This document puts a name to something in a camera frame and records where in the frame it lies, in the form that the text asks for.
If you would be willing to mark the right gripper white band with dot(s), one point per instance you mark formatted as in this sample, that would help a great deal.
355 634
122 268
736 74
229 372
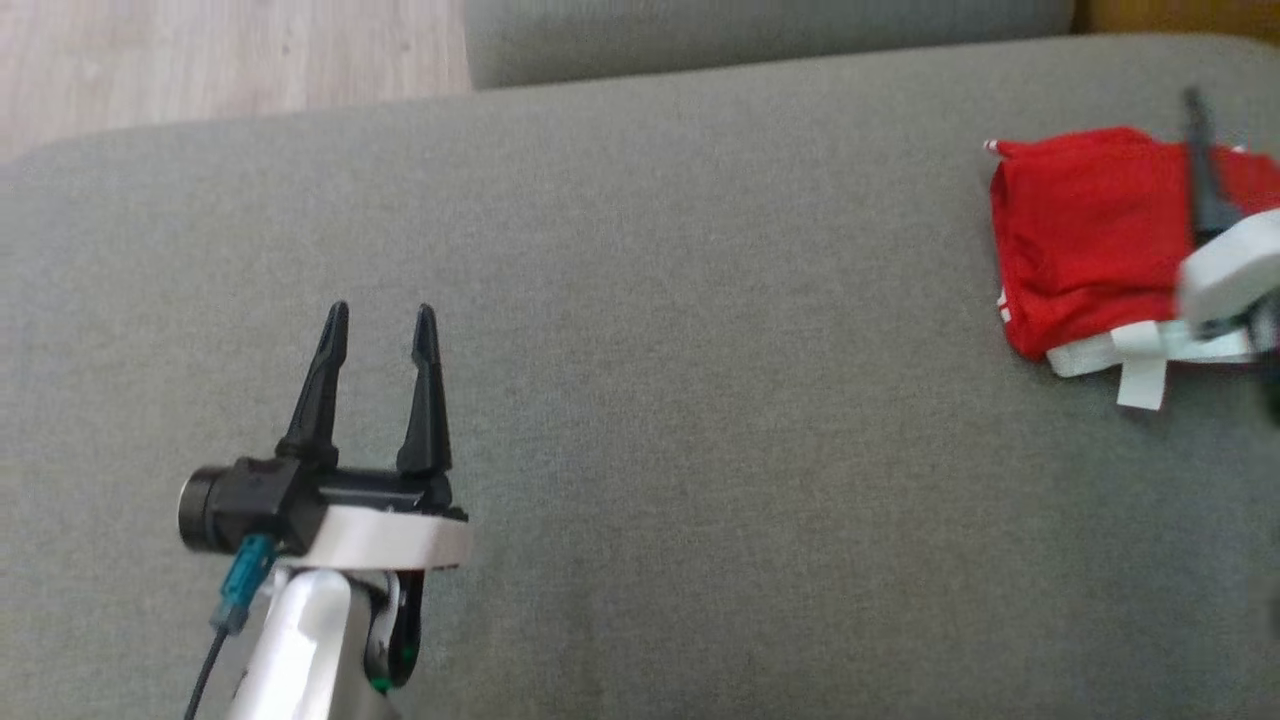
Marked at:
1235 265

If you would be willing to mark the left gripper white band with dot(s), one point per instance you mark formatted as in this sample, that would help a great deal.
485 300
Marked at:
390 540

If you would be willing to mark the red and white shirt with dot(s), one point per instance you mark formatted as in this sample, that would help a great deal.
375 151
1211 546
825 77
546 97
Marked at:
1090 210

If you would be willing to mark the red shorts with white stripe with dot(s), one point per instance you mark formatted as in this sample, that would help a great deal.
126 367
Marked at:
1040 330

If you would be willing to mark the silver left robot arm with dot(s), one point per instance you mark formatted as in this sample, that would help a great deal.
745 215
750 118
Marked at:
300 640

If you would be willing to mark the large grey sofa seat cushion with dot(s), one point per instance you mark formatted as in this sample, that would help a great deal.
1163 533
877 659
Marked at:
700 400

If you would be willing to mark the small grey sofa cushion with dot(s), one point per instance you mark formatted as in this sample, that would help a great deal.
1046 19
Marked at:
760 35

